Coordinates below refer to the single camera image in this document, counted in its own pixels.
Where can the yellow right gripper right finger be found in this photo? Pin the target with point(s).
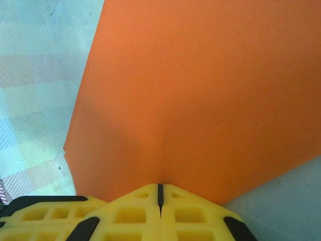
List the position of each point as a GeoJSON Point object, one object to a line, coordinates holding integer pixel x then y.
{"type": "Point", "coordinates": [195, 221]}

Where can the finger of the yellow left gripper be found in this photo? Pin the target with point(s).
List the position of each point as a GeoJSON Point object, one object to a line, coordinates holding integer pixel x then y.
{"type": "Point", "coordinates": [47, 208]}
{"type": "Point", "coordinates": [25, 232]}

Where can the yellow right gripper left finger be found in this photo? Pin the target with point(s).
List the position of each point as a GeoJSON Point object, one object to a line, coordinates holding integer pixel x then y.
{"type": "Point", "coordinates": [125, 218]}

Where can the orange paper sheet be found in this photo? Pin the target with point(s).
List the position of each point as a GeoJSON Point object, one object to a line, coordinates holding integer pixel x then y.
{"type": "Point", "coordinates": [188, 88]}

